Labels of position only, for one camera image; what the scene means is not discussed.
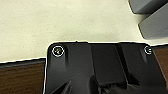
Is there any dark robot base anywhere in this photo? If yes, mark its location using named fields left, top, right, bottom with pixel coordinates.
left=42, top=41, right=158, bottom=94

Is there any grey bin blue lid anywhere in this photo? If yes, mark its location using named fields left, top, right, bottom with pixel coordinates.
left=137, top=11, right=168, bottom=41

